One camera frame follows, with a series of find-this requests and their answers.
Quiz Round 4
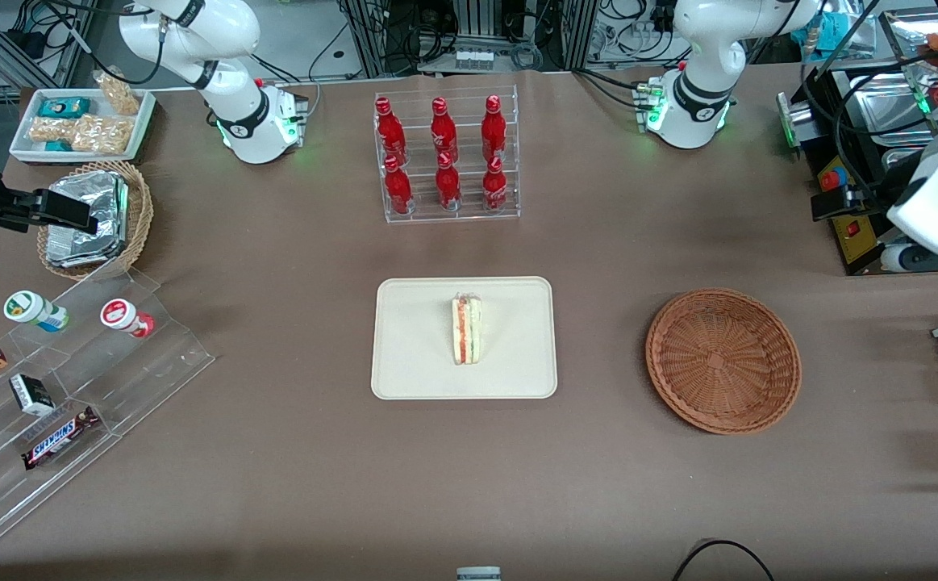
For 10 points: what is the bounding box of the triangular sandwich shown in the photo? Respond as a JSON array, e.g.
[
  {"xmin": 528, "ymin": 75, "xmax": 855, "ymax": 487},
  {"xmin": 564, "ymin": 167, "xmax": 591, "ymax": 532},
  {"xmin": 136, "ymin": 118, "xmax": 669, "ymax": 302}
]
[{"xmin": 450, "ymin": 293, "xmax": 484, "ymax": 366}]

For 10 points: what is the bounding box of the light wicker basket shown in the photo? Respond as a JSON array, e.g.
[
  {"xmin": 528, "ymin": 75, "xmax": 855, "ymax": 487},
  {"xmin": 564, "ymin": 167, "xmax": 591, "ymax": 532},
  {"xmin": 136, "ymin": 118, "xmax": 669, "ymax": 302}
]
[{"xmin": 36, "ymin": 160, "xmax": 155, "ymax": 282}]

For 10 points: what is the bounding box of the white plastic snack tray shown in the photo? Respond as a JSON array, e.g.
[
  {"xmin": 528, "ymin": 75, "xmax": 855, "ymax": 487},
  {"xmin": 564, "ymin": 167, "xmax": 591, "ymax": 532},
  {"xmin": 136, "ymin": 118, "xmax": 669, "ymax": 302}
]
[{"xmin": 9, "ymin": 87, "xmax": 156, "ymax": 165}]

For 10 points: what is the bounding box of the brown round wicker basket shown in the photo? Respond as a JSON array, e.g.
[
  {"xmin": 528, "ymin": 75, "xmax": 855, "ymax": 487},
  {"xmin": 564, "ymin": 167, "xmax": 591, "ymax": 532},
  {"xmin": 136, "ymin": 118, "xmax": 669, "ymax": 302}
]
[{"xmin": 645, "ymin": 288, "xmax": 803, "ymax": 437}]

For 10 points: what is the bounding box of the cream rectangular serving tray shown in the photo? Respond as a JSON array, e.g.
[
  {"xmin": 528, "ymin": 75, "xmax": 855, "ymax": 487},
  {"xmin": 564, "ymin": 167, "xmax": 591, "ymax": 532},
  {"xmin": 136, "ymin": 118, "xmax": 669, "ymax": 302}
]
[{"xmin": 370, "ymin": 276, "xmax": 558, "ymax": 401}]

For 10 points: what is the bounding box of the red emergency stop button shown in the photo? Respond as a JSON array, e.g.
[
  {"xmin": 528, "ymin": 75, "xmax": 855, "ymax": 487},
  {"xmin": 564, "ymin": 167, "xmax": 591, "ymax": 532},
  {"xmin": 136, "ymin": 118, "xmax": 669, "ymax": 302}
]
[{"xmin": 817, "ymin": 157, "xmax": 850, "ymax": 193}]

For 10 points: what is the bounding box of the yellow emergency stop box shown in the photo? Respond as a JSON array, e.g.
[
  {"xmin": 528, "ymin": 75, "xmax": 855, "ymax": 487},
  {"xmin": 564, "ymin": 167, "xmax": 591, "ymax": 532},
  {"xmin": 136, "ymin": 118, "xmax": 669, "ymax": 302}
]
[{"xmin": 836, "ymin": 211, "xmax": 893, "ymax": 277}]

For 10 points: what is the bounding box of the aluminium foil container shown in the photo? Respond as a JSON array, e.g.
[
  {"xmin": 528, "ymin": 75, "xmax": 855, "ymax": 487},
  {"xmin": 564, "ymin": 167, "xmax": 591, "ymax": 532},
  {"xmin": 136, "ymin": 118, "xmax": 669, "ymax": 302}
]
[{"xmin": 45, "ymin": 171, "xmax": 131, "ymax": 270}]

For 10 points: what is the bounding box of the puffed rice snack pack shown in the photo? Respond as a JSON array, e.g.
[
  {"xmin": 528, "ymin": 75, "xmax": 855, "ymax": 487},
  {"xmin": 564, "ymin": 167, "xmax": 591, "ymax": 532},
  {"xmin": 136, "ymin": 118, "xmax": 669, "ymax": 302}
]
[
  {"xmin": 94, "ymin": 71, "xmax": 143, "ymax": 116},
  {"xmin": 27, "ymin": 117, "xmax": 78, "ymax": 144},
  {"xmin": 71, "ymin": 113, "xmax": 132, "ymax": 156}
]

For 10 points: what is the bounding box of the green lidded yogurt cup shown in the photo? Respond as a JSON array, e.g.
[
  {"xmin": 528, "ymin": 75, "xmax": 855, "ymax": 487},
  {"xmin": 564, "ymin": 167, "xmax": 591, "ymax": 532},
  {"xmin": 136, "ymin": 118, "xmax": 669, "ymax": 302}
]
[{"xmin": 3, "ymin": 290, "xmax": 70, "ymax": 333}]

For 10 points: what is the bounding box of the red lidded yogurt cup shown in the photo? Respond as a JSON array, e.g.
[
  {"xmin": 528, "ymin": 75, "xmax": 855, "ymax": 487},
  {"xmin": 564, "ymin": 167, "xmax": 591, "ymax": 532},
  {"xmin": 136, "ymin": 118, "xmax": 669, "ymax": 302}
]
[{"xmin": 100, "ymin": 298, "xmax": 156, "ymax": 339}]

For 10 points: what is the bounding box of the stainless steel pan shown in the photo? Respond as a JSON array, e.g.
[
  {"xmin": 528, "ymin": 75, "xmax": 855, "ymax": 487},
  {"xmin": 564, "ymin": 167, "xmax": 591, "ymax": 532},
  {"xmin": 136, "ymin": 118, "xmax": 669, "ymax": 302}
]
[{"xmin": 840, "ymin": 69, "xmax": 933, "ymax": 154}]

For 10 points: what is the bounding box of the clear acrylic tiered shelf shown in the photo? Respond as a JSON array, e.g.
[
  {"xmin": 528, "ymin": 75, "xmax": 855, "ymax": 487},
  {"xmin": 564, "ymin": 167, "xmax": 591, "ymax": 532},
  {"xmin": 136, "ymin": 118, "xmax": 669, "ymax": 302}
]
[{"xmin": 0, "ymin": 266, "xmax": 217, "ymax": 550}]

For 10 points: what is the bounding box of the small black carton box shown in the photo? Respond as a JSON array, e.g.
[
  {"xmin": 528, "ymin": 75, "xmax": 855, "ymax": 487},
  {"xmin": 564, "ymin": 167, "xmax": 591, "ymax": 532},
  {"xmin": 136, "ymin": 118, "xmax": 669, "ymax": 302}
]
[{"xmin": 9, "ymin": 373, "xmax": 56, "ymax": 418}]

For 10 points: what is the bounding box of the Snickers chocolate bar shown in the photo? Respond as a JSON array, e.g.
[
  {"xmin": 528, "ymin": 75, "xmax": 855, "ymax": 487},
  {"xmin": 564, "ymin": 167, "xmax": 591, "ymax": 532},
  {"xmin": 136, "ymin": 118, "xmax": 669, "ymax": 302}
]
[{"xmin": 21, "ymin": 405, "xmax": 101, "ymax": 471}]

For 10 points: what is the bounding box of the red cola bottle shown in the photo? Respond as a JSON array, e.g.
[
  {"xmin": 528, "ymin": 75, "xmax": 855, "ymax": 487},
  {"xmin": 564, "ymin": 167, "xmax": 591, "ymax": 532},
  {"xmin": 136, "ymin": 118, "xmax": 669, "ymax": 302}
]
[
  {"xmin": 482, "ymin": 156, "xmax": 510, "ymax": 214},
  {"xmin": 383, "ymin": 155, "xmax": 415, "ymax": 215},
  {"xmin": 481, "ymin": 94, "xmax": 508, "ymax": 162},
  {"xmin": 430, "ymin": 97, "xmax": 460, "ymax": 162},
  {"xmin": 435, "ymin": 152, "xmax": 463, "ymax": 212},
  {"xmin": 375, "ymin": 97, "xmax": 406, "ymax": 166}
]

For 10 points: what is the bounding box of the clear acrylic bottle rack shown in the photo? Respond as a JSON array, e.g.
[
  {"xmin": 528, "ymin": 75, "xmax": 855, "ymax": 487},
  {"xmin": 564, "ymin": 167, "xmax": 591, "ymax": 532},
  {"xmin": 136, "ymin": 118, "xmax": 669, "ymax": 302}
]
[{"xmin": 373, "ymin": 85, "xmax": 522, "ymax": 225}]

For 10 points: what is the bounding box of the black arm base cable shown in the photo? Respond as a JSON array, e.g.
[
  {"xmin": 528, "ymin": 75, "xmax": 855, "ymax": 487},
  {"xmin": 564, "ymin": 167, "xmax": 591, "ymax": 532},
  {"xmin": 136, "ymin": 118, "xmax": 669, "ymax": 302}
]
[{"xmin": 255, "ymin": 16, "xmax": 356, "ymax": 91}]

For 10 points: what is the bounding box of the black looped cable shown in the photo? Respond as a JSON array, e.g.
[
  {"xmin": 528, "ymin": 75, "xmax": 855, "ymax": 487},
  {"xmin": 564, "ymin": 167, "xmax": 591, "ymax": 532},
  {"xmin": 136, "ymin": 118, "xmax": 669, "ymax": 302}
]
[{"xmin": 670, "ymin": 539, "xmax": 776, "ymax": 581}]

